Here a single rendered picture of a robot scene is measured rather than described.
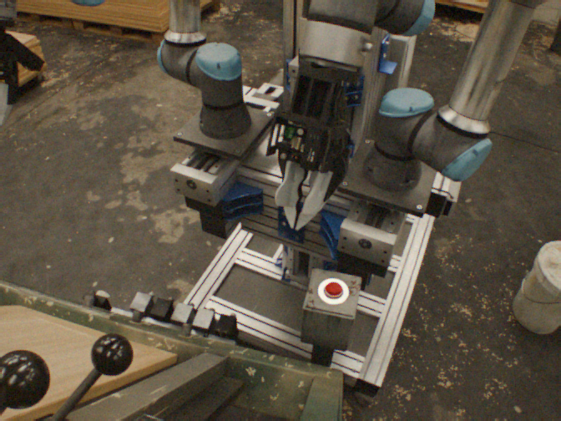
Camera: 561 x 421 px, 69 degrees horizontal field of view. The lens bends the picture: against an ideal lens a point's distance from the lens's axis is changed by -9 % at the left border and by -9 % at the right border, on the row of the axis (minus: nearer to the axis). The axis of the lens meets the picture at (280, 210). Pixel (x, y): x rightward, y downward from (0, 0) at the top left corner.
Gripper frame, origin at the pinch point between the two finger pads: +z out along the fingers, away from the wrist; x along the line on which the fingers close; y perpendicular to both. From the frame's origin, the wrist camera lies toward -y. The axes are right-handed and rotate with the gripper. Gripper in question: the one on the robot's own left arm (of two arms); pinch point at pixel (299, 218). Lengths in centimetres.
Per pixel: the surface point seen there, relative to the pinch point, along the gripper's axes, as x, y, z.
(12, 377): -2.9, 40.4, 0.1
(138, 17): -276, -276, -23
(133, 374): -20.8, 5.1, 36.1
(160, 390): -10.2, 12.4, 27.4
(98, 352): -5.4, 30.2, 5.8
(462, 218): 34, -202, 46
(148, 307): -45, -31, 52
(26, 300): -65, -6, 48
